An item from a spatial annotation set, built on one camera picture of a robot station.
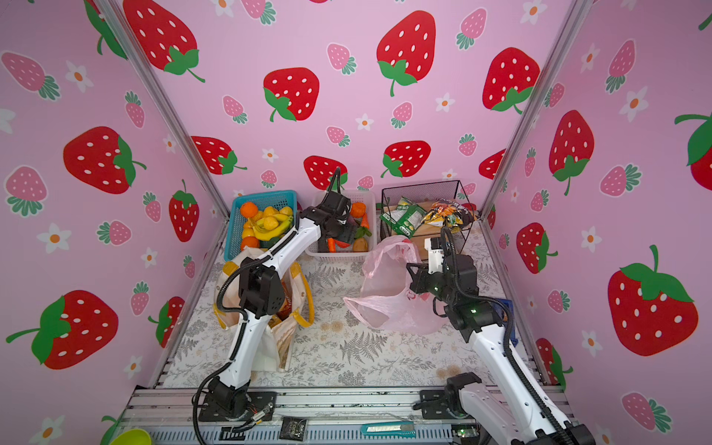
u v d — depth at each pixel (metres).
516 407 0.41
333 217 0.76
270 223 1.07
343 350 0.84
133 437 0.67
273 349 0.74
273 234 1.06
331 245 1.06
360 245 1.04
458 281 0.55
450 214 0.89
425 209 0.96
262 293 0.60
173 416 0.73
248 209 1.12
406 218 0.93
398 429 0.70
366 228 1.07
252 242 1.06
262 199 1.15
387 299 0.70
